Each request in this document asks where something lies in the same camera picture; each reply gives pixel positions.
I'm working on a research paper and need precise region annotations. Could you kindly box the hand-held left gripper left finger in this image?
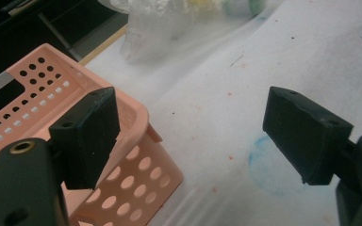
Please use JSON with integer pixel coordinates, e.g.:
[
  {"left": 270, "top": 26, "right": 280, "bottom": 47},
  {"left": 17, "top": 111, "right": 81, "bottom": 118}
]
[{"left": 48, "top": 86, "right": 122, "bottom": 191}]

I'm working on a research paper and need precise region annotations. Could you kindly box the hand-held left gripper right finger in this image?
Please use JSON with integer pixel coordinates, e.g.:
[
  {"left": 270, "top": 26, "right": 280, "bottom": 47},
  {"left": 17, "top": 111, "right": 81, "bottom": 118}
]
[{"left": 262, "top": 86, "right": 354, "bottom": 186}]

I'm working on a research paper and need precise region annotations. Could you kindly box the pink perforated plastic basket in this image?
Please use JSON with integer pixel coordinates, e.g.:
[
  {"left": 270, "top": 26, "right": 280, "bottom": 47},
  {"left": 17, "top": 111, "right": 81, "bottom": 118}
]
[{"left": 0, "top": 42, "right": 185, "bottom": 226}]

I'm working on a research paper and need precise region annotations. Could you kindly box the clear smiley-face plastic bag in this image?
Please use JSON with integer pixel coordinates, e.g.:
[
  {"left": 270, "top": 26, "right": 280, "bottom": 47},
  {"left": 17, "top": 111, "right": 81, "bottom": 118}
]
[{"left": 97, "top": 0, "right": 269, "bottom": 65}]

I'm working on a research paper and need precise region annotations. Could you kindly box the white paper table sheet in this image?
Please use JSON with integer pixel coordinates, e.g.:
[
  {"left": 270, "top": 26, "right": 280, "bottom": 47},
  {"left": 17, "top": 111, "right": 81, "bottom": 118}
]
[{"left": 84, "top": 0, "right": 362, "bottom": 226}]

